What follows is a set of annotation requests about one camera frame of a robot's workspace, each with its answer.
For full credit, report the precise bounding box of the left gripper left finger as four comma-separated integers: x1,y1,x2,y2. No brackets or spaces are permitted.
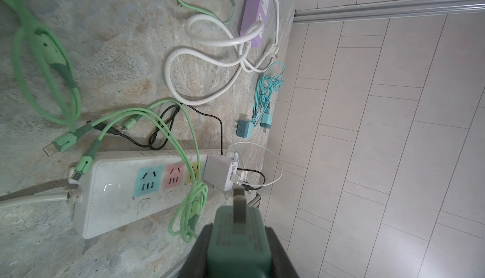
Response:
178,224,213,278

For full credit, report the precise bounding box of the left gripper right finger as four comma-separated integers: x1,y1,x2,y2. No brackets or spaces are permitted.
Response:
265,226,299,278

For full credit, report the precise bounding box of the green charger plug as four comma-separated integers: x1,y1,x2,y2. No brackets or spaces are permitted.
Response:
207,186,272,277

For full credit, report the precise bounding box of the white charger with white cable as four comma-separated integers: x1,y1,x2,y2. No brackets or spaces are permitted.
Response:
203,154,239,192

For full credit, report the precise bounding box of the white multicolour power strip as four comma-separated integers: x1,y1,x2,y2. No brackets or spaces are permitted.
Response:
67,148,228,240

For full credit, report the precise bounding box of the white usb cable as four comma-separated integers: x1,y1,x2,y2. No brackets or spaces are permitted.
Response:
225,141,284,188

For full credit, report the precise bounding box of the black usb cable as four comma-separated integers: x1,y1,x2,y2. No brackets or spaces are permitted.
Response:
92,103,266,192

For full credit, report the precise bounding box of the teal charger plug left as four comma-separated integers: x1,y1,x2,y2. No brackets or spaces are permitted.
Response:
236,120,254,139

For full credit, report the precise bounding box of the teal charger plug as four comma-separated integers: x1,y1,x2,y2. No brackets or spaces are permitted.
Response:
236,120,254,139
260,113,272,129

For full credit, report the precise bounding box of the teal charger plug right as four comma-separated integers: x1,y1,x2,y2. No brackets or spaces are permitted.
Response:
260,113,272,129

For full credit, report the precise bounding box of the purple power strip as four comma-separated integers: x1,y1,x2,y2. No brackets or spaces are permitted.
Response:
239,0,271,36

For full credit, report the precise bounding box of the green multi-head cable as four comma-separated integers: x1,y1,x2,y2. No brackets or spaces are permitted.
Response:
42,99,209,244

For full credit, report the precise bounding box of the teal cable bundle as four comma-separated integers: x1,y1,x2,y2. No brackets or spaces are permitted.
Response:
251,61,287,127

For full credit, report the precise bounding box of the white purple strip cord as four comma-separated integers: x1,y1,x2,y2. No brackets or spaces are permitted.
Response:
164,0,280,106

